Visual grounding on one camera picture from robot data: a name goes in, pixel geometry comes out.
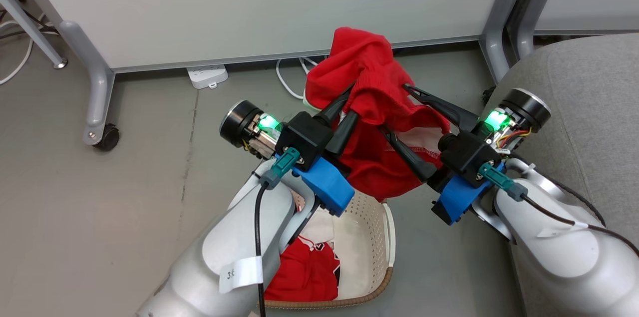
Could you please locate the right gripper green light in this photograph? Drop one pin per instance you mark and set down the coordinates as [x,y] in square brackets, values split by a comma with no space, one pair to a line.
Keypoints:
[526,107]

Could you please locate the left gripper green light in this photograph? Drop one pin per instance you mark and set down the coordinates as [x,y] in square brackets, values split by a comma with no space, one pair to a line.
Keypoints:
[237,122]

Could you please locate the large red garment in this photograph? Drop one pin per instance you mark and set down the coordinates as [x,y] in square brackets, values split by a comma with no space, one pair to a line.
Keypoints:
[369,62]

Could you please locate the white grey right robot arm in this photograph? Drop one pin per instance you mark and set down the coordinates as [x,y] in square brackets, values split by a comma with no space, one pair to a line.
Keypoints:
[549,272]

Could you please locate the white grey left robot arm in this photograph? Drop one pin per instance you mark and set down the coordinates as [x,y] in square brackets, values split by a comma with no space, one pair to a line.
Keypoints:
[199,267]

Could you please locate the white perforated basket brown rim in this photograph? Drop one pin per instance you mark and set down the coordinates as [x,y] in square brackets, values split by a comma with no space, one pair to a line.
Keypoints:
[367,237]

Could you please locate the small black caster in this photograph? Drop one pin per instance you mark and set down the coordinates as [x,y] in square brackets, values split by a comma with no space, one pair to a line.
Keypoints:
[488,95]

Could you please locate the white power strip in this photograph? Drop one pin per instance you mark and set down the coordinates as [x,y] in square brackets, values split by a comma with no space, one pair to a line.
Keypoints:
[207,76]

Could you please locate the wide white partition panel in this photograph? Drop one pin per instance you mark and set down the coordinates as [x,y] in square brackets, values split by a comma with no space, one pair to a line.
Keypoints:
[249,2]

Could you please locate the red jersey with white print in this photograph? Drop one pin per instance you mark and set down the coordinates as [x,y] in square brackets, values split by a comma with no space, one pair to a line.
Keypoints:
[304,272]

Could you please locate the grey sofa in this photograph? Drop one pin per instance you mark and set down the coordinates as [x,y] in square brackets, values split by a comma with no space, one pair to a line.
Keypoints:
[589,87]

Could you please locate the black caster wheel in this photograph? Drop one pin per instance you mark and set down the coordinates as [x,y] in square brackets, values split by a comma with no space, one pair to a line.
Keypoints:
[108,138]

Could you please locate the grey partition leg with caster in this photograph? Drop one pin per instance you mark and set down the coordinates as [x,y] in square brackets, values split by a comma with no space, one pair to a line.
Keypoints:
[95,82]

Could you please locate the thin grey table leg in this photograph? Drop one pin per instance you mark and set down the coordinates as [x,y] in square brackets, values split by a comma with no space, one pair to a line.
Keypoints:
[30,25]

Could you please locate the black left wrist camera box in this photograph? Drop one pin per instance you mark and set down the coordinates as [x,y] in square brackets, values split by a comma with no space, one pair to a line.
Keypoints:
[304,137]

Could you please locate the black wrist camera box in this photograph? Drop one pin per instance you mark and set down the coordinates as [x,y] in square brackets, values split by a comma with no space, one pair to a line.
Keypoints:
[467,155]
[304,137]

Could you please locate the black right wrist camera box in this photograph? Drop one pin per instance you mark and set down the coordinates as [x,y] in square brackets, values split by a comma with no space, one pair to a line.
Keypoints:
[467,155]

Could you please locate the blue left camera mount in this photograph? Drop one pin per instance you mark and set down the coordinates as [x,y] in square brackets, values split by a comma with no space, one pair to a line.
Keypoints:
[327,184]

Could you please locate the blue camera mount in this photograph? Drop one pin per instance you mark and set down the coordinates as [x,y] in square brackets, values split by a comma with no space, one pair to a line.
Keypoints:
[327,184]
[457,197]

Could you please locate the blue right camera mount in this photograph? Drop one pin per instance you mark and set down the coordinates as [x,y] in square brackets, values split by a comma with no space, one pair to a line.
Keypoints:
[457,197]

